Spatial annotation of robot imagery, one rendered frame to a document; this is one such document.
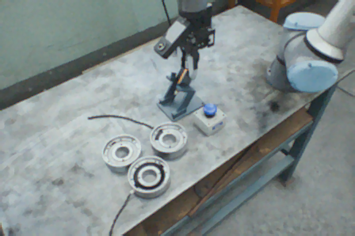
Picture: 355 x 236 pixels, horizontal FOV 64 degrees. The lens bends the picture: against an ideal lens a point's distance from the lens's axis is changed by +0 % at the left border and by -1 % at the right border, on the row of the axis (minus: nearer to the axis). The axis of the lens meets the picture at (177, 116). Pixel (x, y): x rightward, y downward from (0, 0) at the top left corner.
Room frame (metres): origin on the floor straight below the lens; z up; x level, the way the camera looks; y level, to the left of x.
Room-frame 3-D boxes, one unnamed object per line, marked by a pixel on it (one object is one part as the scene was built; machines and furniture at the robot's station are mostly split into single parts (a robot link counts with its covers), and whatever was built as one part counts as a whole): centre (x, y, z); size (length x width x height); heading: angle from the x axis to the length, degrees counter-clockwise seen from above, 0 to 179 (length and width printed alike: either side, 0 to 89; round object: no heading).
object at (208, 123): (0.56, -0.10, 0.82); 0.08 x 0.07 x 0.05; 124
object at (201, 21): (0.68, -0.06, 1.06); 0.09 x 0.08 x 0.12; 122
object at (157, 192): (0.37, 0.08, 0.82); 0.10 x 0.10 x 0.04
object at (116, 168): (0.45, 0.16, 0.82); 0.10 x 0.10 x 0.04
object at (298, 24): (0.74, -0.39, 0.97); 0.13 x 0.12 x 0.14; 170
